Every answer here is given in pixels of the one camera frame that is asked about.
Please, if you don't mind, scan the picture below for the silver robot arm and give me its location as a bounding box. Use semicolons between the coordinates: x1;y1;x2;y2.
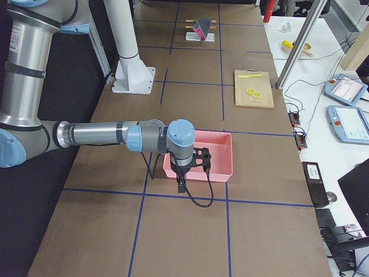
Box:
1;1;211;193

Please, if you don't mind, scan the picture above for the near teach pendant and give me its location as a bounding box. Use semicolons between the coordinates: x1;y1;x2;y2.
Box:
326;105;368;145

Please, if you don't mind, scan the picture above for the lemon slice far from knife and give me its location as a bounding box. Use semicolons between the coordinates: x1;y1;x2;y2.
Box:
252;91;262;99

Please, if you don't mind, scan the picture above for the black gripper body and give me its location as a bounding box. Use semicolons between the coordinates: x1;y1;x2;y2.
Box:
169;148;212;193

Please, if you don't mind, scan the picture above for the wooden cutting board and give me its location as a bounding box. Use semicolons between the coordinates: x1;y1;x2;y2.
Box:
234;70;274;108

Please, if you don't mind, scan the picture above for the red cylinder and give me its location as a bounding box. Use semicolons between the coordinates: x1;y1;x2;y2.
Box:
263;0;277;23

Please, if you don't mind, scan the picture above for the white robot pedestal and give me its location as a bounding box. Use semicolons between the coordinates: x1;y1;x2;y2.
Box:
104;0;156;95

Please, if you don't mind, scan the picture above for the white bottle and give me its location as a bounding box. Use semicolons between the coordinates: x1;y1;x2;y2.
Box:
281;21;292;31

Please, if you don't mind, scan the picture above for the wooden rod beside tray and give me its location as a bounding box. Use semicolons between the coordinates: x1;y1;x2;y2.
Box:
185;19;217;23

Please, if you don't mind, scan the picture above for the white rectangular tray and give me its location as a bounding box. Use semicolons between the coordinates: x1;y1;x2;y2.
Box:
185;32;215;42

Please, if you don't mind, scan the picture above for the yellow banana toy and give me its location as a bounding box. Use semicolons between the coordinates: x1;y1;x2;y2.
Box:
282;40;293;50

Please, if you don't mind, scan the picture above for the orange connector block near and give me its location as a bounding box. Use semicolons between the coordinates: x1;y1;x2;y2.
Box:
293;126;307;151

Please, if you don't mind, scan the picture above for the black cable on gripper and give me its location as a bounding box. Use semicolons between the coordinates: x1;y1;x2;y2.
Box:
178;166;214;208

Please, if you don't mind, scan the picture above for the teach pendant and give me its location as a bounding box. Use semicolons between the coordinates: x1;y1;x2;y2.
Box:
326;105;368;145
323;73;368;106

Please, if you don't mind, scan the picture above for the lemon slice near knife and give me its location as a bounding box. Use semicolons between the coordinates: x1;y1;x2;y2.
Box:
246;88;255;95

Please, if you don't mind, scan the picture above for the pink plastic bin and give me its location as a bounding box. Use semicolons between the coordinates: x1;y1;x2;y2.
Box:
163;129;234;183

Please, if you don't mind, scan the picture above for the orange connector block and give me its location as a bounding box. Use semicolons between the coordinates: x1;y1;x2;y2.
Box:
293;126;307;151
288;111;300;126

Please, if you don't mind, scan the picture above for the black box with labels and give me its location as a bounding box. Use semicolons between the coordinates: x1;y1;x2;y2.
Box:
302;162;329;208

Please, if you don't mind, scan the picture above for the aluminium frame post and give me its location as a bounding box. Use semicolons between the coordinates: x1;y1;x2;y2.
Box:
276;0;326;90

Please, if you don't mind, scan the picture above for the orange connector block far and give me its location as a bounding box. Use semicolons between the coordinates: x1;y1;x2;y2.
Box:
288;111;300;126

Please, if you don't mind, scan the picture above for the far teach pendant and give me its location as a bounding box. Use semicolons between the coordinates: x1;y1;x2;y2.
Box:
323;73;368;106

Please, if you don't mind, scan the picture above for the grey cleaning cloth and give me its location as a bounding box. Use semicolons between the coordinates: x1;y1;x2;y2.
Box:
192;18;212;38

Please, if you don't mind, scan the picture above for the yellow plastic knife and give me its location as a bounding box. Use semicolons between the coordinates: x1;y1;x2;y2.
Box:
237;74;263;78

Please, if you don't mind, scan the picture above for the wooden rod on tray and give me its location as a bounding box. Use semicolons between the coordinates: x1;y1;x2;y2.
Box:
185;25;216;29

